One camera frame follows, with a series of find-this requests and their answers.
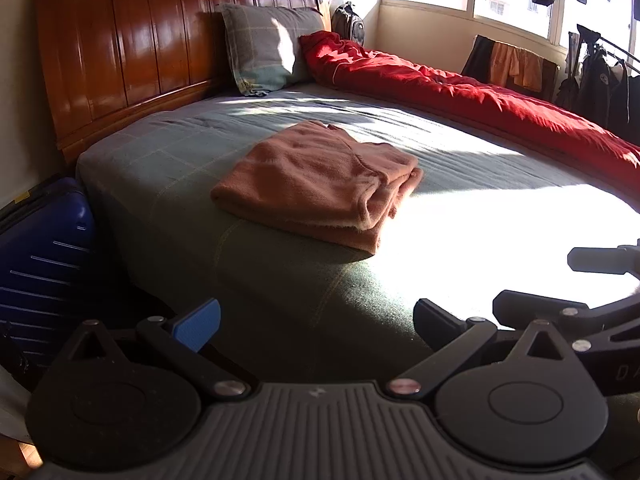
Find wooden headboard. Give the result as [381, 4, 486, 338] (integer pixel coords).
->
[34, 0, 333, 166]

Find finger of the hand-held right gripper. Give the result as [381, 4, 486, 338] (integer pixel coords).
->
[567, 244, 640, 275]
[492, 280, 640, 333]

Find grey pillow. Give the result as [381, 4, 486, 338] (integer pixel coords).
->
[215, 2, 326, 97]

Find black jacket with badge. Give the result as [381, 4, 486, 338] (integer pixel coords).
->
[555, 42, 612, 128]

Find metal clothes rack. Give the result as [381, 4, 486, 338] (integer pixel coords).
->
[567, 22, 640, 131]

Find blue suitcase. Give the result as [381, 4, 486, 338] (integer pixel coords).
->
[0, 175, 98, 396]

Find black backpack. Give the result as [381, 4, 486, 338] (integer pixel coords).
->
[331, 2, 367, 51]

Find orange knit sweater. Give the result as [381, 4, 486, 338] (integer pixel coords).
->
[210, 120, 425, 255]

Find bed with grey-green sheet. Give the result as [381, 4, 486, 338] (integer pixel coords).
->
[75, 82, 640, 391]

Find red duvet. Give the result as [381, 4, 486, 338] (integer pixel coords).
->
[299, 30, 640, 206]

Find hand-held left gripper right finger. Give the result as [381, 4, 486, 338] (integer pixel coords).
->
[385, 298, 581, 401]

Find orange draped garment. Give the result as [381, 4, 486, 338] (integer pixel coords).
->
[490, 42, 543, 92]

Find dark draped garment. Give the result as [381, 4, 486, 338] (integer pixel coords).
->
[460, 35, 496, 83]

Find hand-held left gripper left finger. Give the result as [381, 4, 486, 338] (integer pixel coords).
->
[60, 297, 251, 401]

